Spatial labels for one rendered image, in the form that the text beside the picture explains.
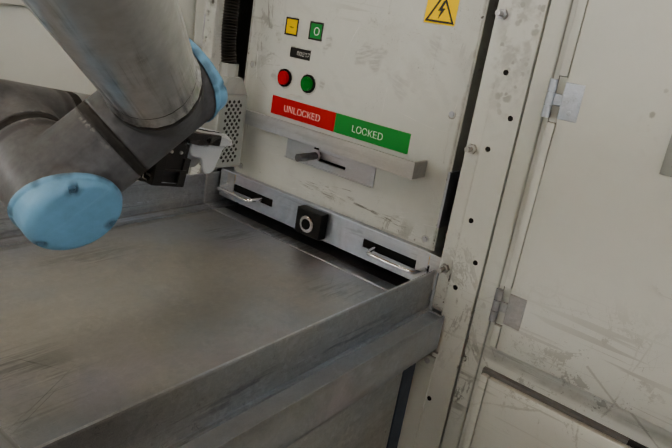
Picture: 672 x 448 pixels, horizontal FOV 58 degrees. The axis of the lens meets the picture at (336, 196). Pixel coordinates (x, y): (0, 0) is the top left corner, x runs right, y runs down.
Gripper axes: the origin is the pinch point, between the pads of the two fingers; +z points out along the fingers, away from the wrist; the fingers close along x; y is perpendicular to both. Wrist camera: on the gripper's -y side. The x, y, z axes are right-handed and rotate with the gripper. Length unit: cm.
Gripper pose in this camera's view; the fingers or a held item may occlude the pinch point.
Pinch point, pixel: (225, 136)
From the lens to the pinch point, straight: 92.3
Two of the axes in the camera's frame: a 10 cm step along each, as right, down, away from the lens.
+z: 5.8, 0.4, 8.1
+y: -2.6, 9.5, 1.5
